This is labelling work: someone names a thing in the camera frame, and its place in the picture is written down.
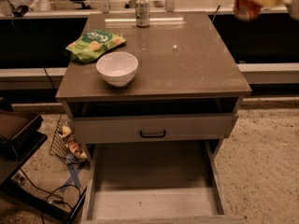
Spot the orange red soda can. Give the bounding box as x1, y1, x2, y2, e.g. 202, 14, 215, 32
234, 0, 262, 21

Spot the silver green soda can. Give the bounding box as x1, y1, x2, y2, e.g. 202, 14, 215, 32
135, 0, 150, 27

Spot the grey drawer cabinet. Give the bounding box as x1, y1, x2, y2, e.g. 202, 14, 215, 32
55, 11, 252, 161

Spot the open bottom drawer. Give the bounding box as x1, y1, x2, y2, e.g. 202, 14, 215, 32
81, 141, 244, 224

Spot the white bowl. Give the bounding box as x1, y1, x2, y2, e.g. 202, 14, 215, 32
96, 51, 138, 87

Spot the green chip bag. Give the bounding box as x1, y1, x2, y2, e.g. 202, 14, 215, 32
65, 30, 126, 63

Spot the snack bag in basket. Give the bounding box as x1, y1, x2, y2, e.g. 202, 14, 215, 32
62, 126, 87, 160

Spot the closed drawer with black handle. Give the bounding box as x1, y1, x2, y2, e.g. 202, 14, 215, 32
68, 113, 237, 144

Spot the wire mesh basket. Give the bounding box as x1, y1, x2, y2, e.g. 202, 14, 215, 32
50, 115, 81, 164

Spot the black cable on floor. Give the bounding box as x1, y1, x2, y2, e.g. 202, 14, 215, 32
19, 168, 82, 224

